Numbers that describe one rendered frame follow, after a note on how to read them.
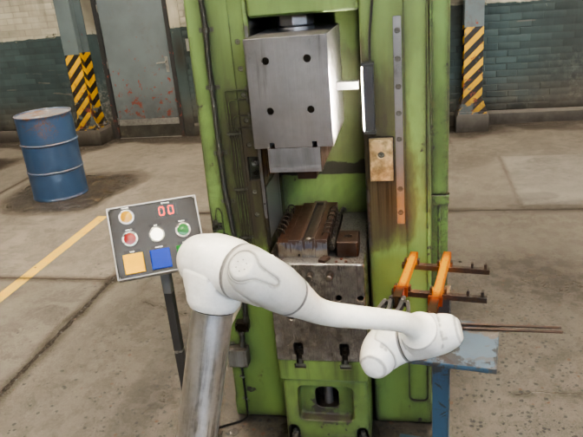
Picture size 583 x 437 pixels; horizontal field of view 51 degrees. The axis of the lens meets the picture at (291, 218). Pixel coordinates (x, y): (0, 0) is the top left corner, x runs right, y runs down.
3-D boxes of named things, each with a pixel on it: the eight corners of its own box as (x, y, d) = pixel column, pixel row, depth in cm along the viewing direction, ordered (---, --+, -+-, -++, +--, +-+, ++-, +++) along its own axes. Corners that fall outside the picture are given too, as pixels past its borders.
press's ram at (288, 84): (357, 145, 222) (351, 31, 207) (254, 149, 229) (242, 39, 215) (363, 119, 260) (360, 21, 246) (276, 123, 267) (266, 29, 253)
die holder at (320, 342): (368, 362, 249) (363, 264, 233) (277, 359, 256) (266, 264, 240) (374, 295, 300) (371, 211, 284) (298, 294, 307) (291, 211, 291)
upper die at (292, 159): (322, 171, 228) (320, 146, 224) (269, 172, 232) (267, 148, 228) (334, 142, 266) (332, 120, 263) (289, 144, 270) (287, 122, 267)
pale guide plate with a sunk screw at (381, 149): (393, 180, 237) (392, 138, 231) (370, 181, 239) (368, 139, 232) (393, 179, 239) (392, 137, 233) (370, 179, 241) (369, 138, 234)
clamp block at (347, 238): (358, 257, 238) (357, 242, 236) (337, 257, 240) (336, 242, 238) (360, 244, 249) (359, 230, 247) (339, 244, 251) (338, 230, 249)
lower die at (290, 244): (327, 257, 241) (326, 238, 238) (278, 257, 245) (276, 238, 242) (338, 218, 279) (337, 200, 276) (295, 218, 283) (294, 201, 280)
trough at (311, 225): (314, 241, 239) (314, 238, 239) (301, 241, 240) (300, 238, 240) (326, 203, 277) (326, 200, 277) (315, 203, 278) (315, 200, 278)
